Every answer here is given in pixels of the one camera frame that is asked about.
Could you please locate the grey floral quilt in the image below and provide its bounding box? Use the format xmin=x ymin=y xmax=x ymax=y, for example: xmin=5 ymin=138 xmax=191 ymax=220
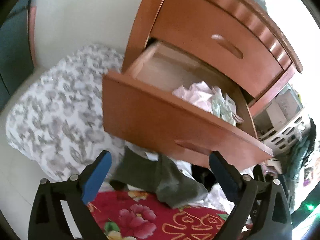
xmin=5 ymin=44 xmax=125 ymax=181

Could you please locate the wooden drawer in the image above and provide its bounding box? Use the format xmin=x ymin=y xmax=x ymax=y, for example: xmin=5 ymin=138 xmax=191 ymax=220
xmin=151 ymin=0 xmax=284 ymax=98
xmin=102 ymin=42 xmax=273 ymax=170

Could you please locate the pink garment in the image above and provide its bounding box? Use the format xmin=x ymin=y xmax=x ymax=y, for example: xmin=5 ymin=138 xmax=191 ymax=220
xmin=172 ymin=81 xmax=220 ymax=116

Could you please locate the white garment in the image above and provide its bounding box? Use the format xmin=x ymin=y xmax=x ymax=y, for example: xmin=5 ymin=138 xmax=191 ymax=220
xmin=125 ymin=139 xmax=235 ymax=212

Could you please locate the black lace garment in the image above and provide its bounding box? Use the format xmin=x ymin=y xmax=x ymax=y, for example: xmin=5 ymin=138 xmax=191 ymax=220
xmin=191 ymin=164 xmax=217 ymax=192

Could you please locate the wooden nightstand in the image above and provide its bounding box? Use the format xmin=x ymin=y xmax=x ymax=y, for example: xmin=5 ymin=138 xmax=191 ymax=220
xmin=121 ymin=0 xmax=303 ymax=117

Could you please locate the small white bedside shelf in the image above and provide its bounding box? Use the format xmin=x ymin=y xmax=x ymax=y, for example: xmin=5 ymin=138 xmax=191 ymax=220
xmin=253 ymin=83 xmax=303 ymax=140

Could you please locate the red floral blanket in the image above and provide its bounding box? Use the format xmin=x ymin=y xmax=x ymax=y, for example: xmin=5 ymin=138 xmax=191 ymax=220
xmin=87 ymin=191 xmax=228 ymax=239

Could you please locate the grey green garment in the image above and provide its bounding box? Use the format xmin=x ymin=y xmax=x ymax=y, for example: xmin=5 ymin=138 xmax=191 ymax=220
xmin=110 ymin=147 xmax=208 ymax=209

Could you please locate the teal jacket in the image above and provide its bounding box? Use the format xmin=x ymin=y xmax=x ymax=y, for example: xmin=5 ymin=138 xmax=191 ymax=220
xmin=285 ymin=118 xmax=317 ymax=208

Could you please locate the mint green cloth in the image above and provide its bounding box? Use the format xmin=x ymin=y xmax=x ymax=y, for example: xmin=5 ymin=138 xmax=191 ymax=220
xmin=211 ymin=86 xmax=244 ymax=126

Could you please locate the dark teal cabinet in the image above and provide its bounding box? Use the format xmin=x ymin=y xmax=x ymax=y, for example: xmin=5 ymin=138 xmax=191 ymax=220
xmin=1 ymin=0 xmax=34 ymax=109

